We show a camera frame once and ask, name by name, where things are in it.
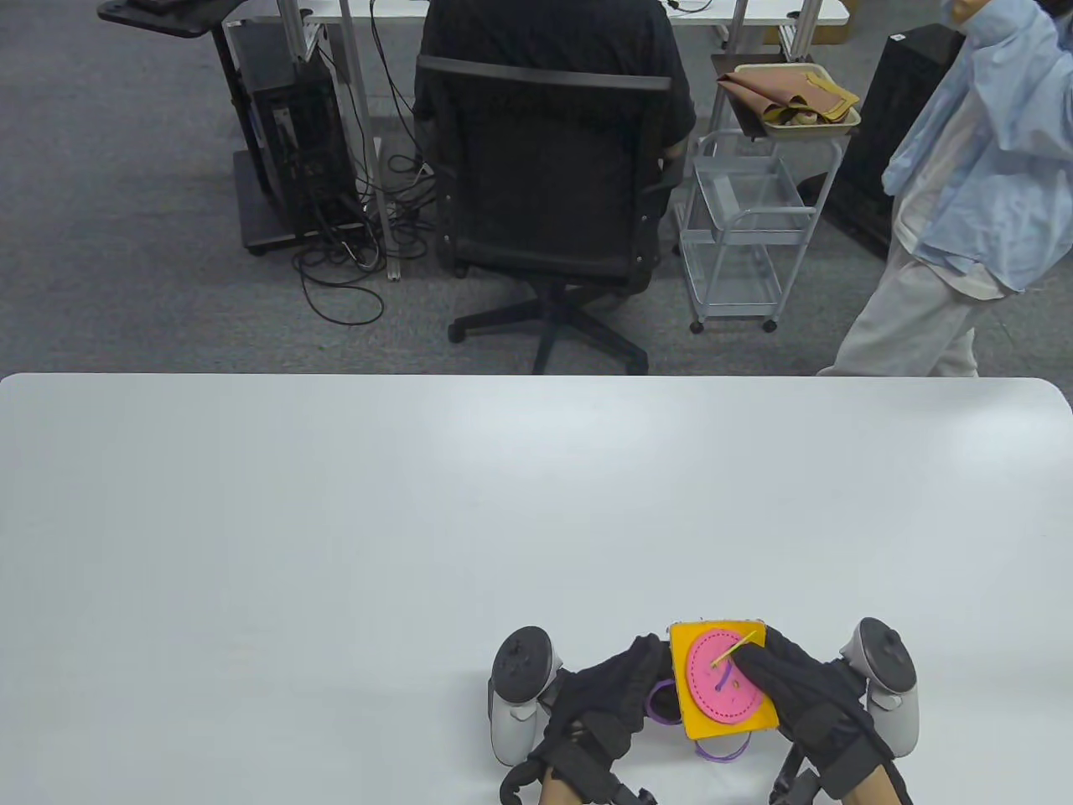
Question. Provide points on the person's left hand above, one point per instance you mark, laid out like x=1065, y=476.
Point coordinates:
x=603, y=704

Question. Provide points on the person's right hand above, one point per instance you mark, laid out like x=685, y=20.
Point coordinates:
x=817, y=713

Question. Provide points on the pink felt button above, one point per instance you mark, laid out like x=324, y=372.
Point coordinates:
x=717, y=696

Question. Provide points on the green plastic needle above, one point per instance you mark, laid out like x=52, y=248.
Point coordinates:
x=738, y=648

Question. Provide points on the yellow felt square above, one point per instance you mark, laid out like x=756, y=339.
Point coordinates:
x=683, y=637

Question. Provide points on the purple thread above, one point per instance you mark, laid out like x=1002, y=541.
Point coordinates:
x=721, y=755

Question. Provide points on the person's right forearm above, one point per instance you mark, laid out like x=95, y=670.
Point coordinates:
x=872, y=792

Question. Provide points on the person's left forearm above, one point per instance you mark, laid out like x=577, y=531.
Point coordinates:
x=557, y=790

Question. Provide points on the black mesh office chair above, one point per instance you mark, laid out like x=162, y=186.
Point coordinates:
x=553, y=168

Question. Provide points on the beige plastic tray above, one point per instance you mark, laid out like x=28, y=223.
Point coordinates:
x=838, y=126

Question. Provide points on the black equipment cabinet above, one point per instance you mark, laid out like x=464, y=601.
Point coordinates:
x=897, y=92

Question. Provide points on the brown cloth pieces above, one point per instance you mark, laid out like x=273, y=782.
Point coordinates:
x=780, y=88

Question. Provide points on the black computer tower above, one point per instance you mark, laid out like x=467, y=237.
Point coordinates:
x=302, y=134

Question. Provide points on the dark brown small table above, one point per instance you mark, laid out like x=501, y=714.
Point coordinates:
x=723, y=65

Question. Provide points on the brown cardboard box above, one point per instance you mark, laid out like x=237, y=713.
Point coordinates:
x=830, y=35

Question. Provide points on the white desk with metal legs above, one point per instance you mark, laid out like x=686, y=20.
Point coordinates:
x=754, y=10

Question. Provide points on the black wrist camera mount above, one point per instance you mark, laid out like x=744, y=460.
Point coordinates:
x=792, y=780
x=624, y=788

